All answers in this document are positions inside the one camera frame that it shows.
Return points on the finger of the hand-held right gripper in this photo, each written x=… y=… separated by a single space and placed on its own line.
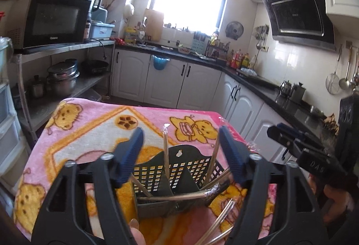
x=282 y=138
x=287 y=128

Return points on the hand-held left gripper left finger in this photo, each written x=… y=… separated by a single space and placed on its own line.
x=129 y=155

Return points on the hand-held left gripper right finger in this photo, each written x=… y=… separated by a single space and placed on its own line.
x=231 y=155

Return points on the green plastic utensil basket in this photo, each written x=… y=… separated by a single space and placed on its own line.
x=185 y=186

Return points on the pile of chopsticks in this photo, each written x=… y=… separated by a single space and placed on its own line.
x=174 y=198

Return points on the small hanging utensils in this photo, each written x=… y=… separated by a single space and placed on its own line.
x=260 y=36

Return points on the person's right hand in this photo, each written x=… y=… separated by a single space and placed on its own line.
x=336 y=205

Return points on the pile of ginger roots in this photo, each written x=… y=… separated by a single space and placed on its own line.
x=331 y=121

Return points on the metal bowl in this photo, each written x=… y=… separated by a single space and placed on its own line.
x=317 y=112

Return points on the dark metal kettle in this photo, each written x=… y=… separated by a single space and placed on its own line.
x=297 y=93

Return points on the silver metal kettle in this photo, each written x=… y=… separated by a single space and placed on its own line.
x=285 y=89

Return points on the black kitchen countertop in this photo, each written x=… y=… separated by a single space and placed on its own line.
x=266 y=88

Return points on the pink printed blanket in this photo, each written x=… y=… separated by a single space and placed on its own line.
x=92 y=127

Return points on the hanging metal ladle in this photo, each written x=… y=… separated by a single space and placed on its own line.
x=344 y=83

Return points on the hanging metal spatula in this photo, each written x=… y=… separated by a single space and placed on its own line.
x=354 y=74

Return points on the yellow oil bottle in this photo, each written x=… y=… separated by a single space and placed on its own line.
x=245 y=62

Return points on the white kitchen base cabinets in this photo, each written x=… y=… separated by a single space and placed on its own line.
x=168 y=79

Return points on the black wok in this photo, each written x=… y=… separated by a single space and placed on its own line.
x=94 y=67

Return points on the blue plastic bag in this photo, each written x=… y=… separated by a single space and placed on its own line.
x=160 y=63

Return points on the stacked metal pots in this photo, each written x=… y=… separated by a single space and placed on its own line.
x=63 y=79

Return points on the black spice rack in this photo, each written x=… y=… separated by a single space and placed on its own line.
x=216 y=51

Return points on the small lidded metal pot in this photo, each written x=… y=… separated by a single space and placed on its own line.
x=38 y=88

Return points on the black range hood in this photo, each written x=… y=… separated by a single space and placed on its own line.
x=300 y=15

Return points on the green knife holder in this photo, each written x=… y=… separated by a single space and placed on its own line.
x=199 y=43

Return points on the yellow box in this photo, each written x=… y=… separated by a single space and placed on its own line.
x=130 y=36

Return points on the white drawer storage unit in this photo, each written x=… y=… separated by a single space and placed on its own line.
x=11 y=132

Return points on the metal shelf rack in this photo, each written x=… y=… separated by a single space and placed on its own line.
x=56 y=51

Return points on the blue dish tray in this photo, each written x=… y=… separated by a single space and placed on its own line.
x=102 y=30

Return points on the dark bottle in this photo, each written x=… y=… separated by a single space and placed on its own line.
x=87 y=31

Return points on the wooden cutting board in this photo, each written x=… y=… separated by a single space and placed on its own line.
x=153 y=24

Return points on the grey-blue small appliance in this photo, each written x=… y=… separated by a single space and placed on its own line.
x=100 y=14

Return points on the white round hanging container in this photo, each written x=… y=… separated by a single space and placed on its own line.
x=129 y=10

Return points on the black microwave oven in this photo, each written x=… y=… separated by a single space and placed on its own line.
x=53 y=20

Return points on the black blender jug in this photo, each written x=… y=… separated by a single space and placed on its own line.
x=92 y=1

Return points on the round wall fan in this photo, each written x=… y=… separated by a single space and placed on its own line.
x=234 y=29

